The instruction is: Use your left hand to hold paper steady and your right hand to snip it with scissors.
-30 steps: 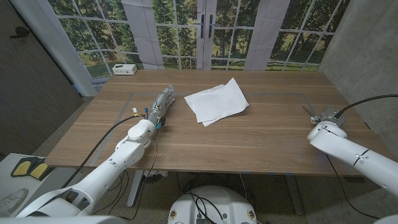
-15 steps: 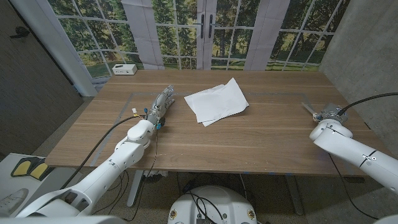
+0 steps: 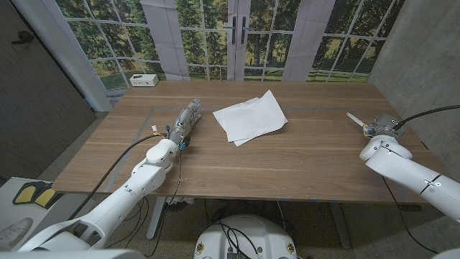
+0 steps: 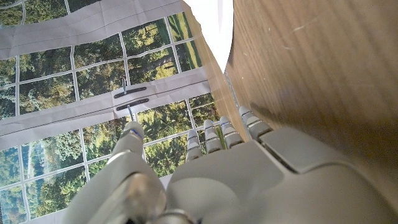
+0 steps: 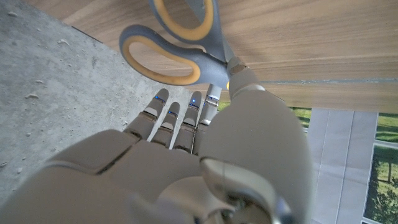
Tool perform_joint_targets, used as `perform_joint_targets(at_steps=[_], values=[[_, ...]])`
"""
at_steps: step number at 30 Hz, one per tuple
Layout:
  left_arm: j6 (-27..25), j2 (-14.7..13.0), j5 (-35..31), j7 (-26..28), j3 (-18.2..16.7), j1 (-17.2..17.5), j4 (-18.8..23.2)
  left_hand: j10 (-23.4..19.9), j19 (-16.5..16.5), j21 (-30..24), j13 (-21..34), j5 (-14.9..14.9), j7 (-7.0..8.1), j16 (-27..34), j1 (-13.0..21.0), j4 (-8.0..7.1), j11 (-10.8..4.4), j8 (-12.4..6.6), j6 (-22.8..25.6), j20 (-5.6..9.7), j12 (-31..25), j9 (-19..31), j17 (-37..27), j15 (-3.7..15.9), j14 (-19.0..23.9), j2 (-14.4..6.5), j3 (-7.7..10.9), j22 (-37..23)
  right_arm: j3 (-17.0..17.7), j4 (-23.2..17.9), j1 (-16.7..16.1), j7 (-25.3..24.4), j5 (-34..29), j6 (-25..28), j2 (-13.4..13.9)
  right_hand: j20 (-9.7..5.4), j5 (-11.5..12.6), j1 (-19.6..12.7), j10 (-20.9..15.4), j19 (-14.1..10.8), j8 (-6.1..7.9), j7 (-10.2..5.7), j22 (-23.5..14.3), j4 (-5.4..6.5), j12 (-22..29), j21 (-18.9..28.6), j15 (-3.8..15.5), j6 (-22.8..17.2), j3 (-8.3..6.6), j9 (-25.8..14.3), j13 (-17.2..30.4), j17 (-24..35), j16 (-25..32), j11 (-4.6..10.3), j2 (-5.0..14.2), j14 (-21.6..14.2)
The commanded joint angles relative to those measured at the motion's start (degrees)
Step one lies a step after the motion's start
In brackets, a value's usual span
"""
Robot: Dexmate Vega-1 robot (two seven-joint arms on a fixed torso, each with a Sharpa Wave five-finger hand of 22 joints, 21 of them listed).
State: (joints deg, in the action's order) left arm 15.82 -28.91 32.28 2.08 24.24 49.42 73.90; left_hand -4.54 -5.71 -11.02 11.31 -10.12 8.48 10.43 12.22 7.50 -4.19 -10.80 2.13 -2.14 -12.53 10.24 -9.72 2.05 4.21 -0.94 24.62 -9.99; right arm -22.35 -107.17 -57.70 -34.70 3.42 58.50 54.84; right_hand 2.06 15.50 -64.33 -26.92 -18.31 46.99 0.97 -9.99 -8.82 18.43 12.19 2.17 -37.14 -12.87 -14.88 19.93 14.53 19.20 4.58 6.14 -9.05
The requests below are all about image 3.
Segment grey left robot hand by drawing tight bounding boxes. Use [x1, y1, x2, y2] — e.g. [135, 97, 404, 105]
[167, 98, 203, 145]

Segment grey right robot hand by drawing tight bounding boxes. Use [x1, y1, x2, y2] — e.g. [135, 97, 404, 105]
[362, 113, 405, 140]

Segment grey orange handled scissors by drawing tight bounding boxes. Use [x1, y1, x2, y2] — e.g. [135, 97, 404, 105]
[346, 112, 368, 130]

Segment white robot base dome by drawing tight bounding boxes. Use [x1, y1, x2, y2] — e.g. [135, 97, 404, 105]
[193, 214, 298, 259]

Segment white paper sheet underneath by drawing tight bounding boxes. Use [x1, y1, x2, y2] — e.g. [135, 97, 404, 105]
[212, 97, 278, 147]

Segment white power strip box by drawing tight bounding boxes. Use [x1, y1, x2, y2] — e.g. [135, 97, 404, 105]
[129, 73, 160, 88]

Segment large white paper sheet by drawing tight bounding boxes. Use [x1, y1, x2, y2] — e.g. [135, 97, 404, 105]
[221, 89, 289, 143]

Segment printed window forest backdrop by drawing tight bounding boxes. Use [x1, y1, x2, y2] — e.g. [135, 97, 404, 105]
[10, 0, 407, 112]

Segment white table leg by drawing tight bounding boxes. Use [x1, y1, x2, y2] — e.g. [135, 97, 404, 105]
[146, 196, 167, 240]

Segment grey table leg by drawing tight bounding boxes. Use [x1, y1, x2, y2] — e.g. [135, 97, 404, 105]
[329, 201, 352, 250]

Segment yellow black foot pedal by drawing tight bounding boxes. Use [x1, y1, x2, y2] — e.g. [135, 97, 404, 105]
[12, 181, 58, 209]

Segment white sneaker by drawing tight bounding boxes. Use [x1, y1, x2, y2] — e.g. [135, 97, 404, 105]
[0, 217, 34, 249]

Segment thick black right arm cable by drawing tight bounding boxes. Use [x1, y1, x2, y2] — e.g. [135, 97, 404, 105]
[393, 104, 460, 130]

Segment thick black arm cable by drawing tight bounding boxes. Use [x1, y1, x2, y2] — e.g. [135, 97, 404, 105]
[393, 104, 460, 130]
[68, 132, 170, 220]

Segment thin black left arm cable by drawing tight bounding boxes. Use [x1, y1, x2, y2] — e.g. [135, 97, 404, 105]
[143, 147, 184, 258]

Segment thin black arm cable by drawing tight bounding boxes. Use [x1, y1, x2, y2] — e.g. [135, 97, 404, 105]
[380, 176, 439, 255]
[143, 147, 184, 258]

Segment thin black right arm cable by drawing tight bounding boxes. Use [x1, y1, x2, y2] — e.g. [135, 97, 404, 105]
[380, 176, 439, 255]

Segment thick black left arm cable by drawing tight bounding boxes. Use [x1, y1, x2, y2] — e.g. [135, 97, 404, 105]
[68, 132, 170, 220]

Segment black door handle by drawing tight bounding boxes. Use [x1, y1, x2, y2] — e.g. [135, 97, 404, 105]
[11, 30, 36, 45]

